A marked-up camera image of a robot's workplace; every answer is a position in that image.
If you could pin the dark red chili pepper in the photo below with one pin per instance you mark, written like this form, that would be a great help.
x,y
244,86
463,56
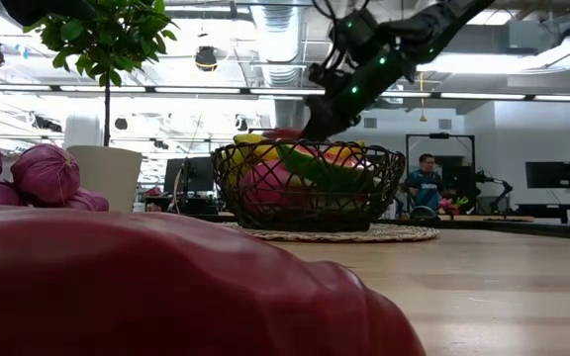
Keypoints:
x,y
282,133
141,287

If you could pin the watermelon slice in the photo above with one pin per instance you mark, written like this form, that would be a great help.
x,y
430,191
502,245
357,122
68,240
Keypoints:
x,y
324,173

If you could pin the yellow banana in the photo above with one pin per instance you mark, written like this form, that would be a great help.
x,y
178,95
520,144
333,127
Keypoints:
x,y
253,141

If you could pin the pink dragon fruit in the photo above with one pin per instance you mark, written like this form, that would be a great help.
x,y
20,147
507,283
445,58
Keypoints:
x,y
267,185

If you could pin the yellow-green apple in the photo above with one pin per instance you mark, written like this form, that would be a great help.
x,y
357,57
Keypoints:
x,y
234,163

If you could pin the purple onion braid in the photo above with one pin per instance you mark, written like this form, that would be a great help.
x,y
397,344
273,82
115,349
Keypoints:
x,y
42,170

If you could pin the black background robot arm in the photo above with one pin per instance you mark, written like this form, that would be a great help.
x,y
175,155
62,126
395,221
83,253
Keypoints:
x,y
495,187

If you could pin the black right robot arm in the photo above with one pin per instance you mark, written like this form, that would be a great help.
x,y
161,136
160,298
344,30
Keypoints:
x,y
413,34

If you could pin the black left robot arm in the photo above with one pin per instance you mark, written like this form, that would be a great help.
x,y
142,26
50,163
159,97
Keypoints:
x,y
42,10

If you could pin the person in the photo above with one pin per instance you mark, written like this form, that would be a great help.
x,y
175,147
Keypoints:
x,y
426,185

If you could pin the round woven straw placemat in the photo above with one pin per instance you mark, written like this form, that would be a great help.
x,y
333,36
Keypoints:
x,y
404,233

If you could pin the pink background fruit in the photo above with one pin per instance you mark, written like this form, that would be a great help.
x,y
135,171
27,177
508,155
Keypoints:
x,y
450,204

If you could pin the dark background monitors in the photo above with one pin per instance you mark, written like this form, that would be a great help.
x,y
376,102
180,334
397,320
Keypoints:
x,y
188,175

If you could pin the black monitor on stand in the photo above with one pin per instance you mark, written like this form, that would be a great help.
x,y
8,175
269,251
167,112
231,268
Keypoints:
x,y
548,174

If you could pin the white plant pot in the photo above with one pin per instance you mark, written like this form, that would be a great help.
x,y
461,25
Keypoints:
x,y
109,178

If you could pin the black background table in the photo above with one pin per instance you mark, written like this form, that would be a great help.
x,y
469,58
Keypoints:
x,y
557,210

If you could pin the green leafy plant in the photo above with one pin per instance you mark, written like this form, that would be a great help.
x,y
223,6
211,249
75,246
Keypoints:
x,y
107,34

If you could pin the silver ceiling duct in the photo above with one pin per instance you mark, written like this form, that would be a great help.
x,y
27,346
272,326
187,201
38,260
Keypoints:
x,y
277,44

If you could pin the black background gantry frame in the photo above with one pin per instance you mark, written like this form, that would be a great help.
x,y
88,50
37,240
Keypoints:
x,y
441,136

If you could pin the black metal table frame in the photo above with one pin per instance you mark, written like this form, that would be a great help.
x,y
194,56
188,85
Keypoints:
x,y
512,227

